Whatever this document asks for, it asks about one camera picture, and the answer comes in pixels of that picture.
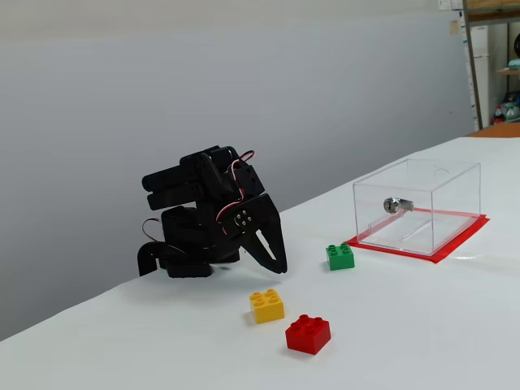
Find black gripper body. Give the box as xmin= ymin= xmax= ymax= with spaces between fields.
xmin=242 ymin=193 xmax=282 ymax=232

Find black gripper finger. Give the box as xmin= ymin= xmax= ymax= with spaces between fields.
xmin=259 ymin=225 xmax=288 ymax=273
xmin=230 ymin=208 xmax=284 ymax=275

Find green lego brick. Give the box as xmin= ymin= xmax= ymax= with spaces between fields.
xmin=325 ymin=242 xmax=356 ymax=272

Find yellow lego brick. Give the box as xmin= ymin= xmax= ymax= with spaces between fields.
xmin=249 ymin=288 xmax=286 ymax=325

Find red lego brick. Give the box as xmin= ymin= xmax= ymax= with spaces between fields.
xmin=284 ymin=314 xmax=332 ymax=356

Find transparent plastic box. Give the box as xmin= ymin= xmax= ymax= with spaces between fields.
xmin=352 ymin=158 xmax=482 ymax=257

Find black table clamp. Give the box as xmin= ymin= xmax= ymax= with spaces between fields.
xmin=136 ymin=241 xmax=189 ymax=278

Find red base mat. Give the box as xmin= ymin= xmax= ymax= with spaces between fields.
xmin=343 ymin=207 xmax=491 ymax=267

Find silver cam lock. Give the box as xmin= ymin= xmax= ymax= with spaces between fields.
xmin=383 ymin=197 xmax=415 ymax=215

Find metal shelf rack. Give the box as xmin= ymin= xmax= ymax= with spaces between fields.
xmin=461 ymin=0 xmax=520 ymax=131

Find orange wooden table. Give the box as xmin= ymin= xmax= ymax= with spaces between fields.
xmin=466 ymin=121 xmax=520 ymax=140

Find white appliance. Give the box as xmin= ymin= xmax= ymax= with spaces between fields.
xmin=470 ymin=24 xmax=495 ymax=128

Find clear green plastic bottles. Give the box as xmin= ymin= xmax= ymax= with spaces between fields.
xmin=503 ymin=92 xmax=520 ymax=123

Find red white black servo cable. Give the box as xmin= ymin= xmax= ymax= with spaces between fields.
xmin=141 ymin=218 xmax=163 ymax=245
xmin=216 ymin=149 xmax=257 ymax=236

